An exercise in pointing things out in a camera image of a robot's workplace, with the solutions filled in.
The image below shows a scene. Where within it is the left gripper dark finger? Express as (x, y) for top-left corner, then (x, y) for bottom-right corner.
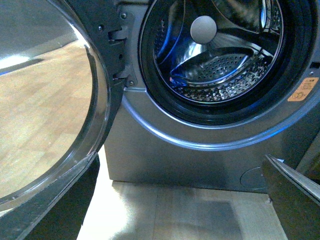
(262, 154), (320, 240)

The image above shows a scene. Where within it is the grey front-load washing machine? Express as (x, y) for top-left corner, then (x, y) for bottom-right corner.
(104, 0), (320, 192)

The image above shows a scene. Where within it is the orange warning sticker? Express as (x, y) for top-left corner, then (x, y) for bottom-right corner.
(287, 77), (319, 102)

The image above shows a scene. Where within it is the steel washer drum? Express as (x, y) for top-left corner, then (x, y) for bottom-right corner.
(153, 0), (283, 105)

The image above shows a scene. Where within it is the round glass washer door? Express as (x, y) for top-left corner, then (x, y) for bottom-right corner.
(0, 0), (125, 240)

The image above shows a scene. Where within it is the grey door hinge bracket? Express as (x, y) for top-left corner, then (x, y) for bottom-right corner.
(109, 4), (138, 88)

